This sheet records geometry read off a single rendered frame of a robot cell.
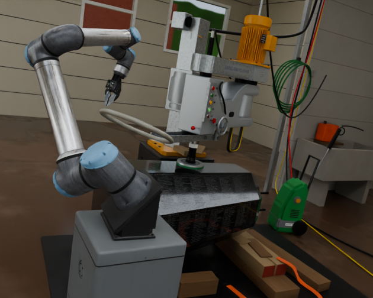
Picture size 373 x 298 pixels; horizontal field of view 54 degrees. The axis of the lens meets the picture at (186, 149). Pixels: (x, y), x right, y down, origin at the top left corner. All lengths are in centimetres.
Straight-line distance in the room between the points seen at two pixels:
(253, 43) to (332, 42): 269
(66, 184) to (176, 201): 112
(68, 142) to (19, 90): 688
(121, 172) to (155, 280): 49
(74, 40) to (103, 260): 96
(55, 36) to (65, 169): 58
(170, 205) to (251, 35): 158
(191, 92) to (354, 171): 355
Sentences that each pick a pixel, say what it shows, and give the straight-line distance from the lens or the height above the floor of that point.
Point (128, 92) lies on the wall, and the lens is 902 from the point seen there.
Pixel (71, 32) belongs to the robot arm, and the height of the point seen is 165.
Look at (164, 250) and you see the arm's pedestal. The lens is 159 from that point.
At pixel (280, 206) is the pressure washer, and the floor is 28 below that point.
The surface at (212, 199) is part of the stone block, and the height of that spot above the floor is 66.
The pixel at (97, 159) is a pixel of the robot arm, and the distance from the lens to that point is 147.
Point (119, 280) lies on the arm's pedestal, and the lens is 157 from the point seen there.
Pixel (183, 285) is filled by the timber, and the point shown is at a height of 12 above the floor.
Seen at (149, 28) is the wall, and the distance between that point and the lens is 912.
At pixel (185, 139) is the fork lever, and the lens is 258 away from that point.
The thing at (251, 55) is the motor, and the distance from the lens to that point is 322.
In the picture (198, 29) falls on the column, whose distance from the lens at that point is 356.
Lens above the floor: 158
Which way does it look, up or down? 12 degrees down
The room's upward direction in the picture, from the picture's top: 10 degrees clockwise
